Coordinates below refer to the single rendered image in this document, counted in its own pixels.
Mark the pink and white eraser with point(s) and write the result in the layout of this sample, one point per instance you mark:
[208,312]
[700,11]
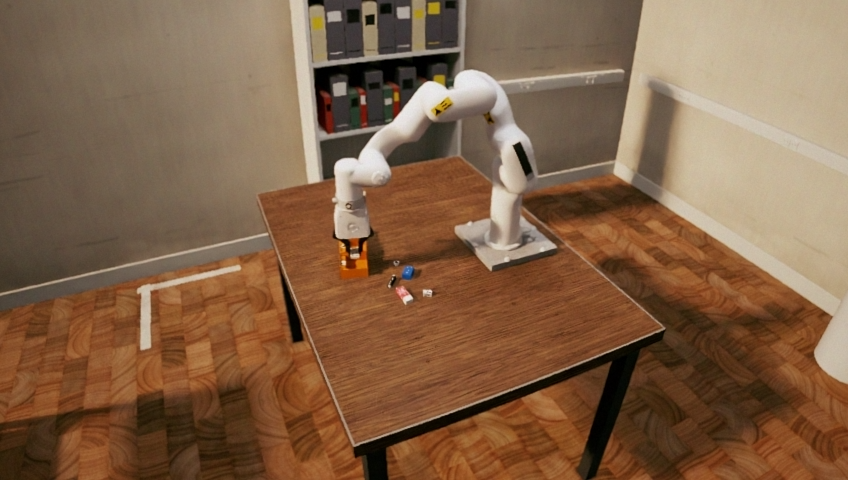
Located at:
[404,295]

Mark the orange rack of bins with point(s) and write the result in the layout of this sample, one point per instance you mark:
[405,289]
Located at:
[352,268]

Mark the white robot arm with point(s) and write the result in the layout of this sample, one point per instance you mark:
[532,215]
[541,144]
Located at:
[473,96]

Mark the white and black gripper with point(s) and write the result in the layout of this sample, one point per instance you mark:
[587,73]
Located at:
[352,224]

